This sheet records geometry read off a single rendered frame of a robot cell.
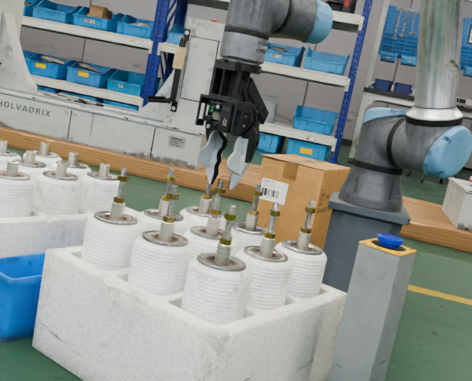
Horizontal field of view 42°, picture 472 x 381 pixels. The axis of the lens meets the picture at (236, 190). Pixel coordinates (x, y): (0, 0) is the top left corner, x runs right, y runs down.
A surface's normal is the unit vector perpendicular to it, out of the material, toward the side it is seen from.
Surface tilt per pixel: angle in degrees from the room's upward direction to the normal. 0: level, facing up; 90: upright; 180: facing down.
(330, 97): 90
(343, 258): 90
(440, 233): 90
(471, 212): 90
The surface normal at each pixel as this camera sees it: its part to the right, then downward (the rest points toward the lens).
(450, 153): 0.55, 0.37
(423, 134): -0.54, 0.27
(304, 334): 0.78, 0.25
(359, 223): -0.20, 0.12
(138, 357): -0.59, 0.02
